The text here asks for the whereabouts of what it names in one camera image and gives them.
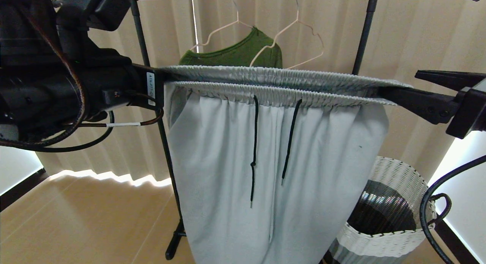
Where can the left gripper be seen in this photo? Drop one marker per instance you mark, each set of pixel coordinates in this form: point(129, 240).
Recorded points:
point(114, 82)

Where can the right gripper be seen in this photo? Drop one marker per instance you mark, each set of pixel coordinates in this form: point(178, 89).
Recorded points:
point(471, 112)

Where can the pink clothes hanger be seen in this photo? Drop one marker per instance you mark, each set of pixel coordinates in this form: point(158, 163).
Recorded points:
point(224, 27)
point(288, 27)

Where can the green printed t-shirt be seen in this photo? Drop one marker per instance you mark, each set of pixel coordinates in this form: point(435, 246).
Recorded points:
point(243, 51)

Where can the pale grey garment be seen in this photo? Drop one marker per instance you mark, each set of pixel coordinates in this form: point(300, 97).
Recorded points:
point(228, 161)

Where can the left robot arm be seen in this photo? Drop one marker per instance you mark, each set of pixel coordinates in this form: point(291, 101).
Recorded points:
point(30, 93)

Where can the white laundry basket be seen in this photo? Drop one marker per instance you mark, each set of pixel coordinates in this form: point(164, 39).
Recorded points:
point(398, 169)

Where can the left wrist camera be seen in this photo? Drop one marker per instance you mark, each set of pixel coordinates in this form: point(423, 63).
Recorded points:
point(110, 10)

